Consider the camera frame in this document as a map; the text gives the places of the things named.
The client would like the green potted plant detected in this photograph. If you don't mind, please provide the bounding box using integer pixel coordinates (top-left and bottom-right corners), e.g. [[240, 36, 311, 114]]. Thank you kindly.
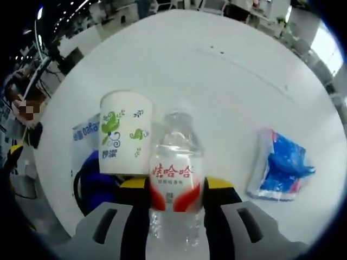
[[275, 15, 288, 29]]

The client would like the clear water bottle item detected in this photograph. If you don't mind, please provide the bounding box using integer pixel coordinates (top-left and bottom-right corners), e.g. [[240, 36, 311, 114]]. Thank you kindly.
[[145, 99, 206, 260]]

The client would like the grey office chair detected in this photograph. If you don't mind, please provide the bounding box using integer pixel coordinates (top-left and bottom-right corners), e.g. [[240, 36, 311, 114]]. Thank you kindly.
[[290, 34, 310, 55]]

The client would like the white tissue pack item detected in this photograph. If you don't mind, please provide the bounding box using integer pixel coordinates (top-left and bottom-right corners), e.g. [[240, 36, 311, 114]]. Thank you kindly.
[[70, 113, 102, 174]]

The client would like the blue plastic packet item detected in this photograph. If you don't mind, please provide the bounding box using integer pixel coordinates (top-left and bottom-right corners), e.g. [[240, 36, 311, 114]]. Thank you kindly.
[[245, 126, 317, 203]]

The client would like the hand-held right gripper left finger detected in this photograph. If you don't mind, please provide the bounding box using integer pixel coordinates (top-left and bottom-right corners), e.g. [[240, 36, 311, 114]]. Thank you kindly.
[[53, 177, 150, 260]]

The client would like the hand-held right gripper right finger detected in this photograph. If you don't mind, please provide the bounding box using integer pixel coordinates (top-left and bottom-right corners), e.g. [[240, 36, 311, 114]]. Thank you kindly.
[[202, 176, 311, 260]]

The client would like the white paper cup item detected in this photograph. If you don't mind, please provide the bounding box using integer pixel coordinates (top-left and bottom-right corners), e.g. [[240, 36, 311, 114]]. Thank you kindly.
[[98, 90, 154, 176]]

